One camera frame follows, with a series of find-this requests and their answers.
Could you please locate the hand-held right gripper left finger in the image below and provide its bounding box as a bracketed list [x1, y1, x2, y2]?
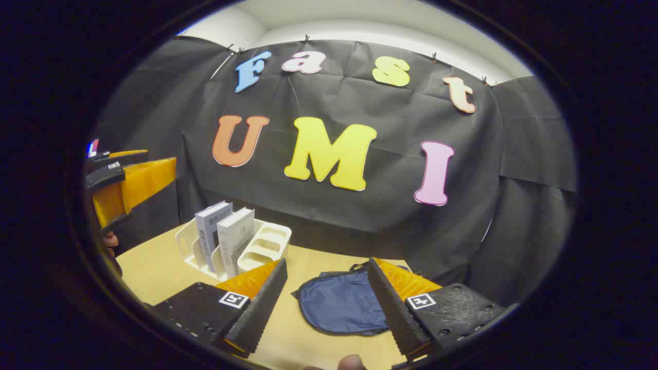
[154, 258, 288, 355]

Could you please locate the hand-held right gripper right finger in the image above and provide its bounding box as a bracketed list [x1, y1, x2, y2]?
[367, 257, 507, 360]

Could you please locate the blue schoolbag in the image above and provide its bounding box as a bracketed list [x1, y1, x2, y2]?
[291, 262, 412, 337]

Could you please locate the white plastic bookshelf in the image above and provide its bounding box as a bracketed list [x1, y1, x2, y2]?
[175, 218, 293, 281]

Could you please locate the white patterned book red figure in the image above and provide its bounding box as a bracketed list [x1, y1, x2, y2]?
[216, 207, 255, 279]

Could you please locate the grey book with black square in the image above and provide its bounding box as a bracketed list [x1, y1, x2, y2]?
[195, 200, 234, 274]

